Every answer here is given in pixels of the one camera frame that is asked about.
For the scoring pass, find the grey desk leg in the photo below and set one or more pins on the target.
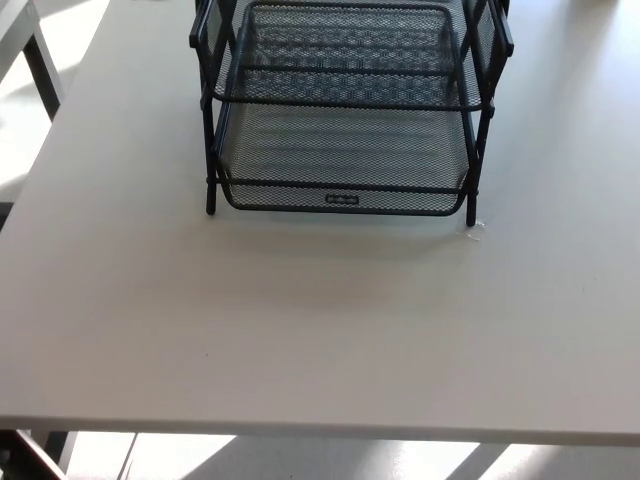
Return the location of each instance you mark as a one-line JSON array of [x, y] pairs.
[[57, 447]]

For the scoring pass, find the black metal tray rack frame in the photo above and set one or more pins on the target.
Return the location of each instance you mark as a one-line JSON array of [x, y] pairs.
[[210, 165]]

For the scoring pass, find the black mesh drawer tray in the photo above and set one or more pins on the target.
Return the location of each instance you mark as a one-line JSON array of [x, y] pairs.
[[345, 85]]

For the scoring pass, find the black mesh tray with label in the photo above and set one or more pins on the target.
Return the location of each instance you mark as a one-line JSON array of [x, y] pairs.
[[345, 150]]

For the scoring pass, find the clear tape piece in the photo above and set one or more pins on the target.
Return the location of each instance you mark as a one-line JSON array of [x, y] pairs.
[[474, 231]]

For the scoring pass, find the white side table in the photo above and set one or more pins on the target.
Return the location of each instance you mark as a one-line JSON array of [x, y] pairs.
[[40, 65]]

